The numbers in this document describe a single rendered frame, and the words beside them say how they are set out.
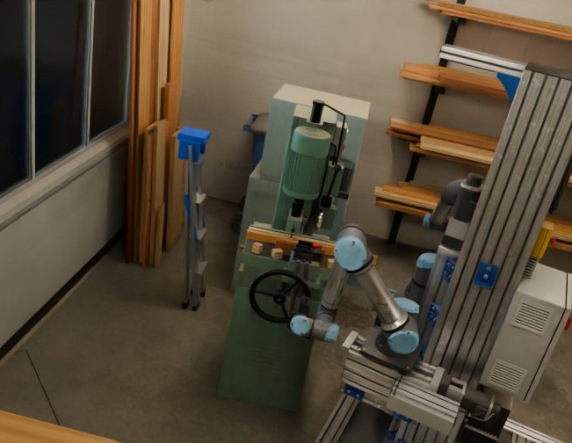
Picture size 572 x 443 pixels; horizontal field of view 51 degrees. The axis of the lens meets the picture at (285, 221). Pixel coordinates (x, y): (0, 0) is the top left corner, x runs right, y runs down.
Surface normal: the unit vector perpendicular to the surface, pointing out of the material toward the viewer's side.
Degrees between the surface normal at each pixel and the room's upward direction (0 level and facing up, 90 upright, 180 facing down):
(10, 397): 0
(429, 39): 90
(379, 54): 90
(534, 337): 90
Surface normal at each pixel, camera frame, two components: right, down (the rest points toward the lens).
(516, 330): -0.42, 0.32
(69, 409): 0.18, -0.89
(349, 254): -0.22, 0.29
